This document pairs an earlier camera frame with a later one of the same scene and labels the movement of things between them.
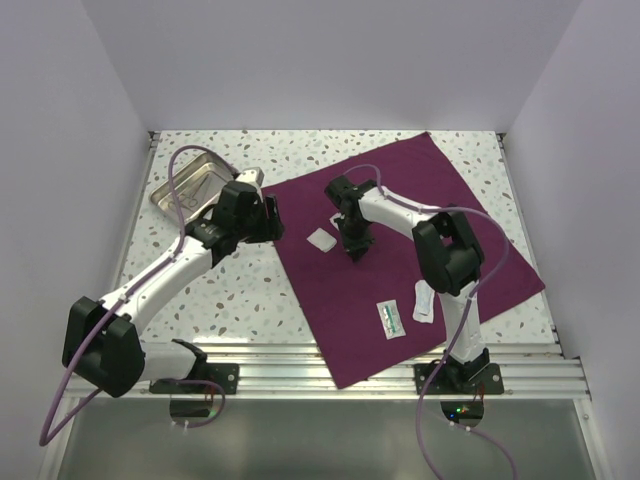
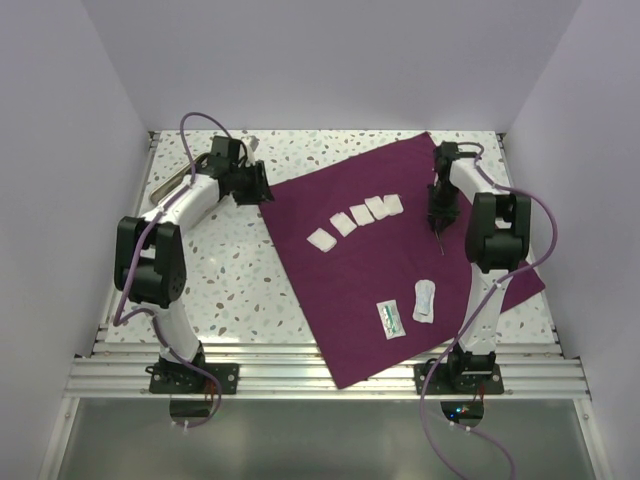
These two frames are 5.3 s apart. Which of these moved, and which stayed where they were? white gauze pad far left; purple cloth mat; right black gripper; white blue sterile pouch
Moved: right black gripper
Stayed: white gauze pad far left; purple cloth mat; white blue sterile pouch
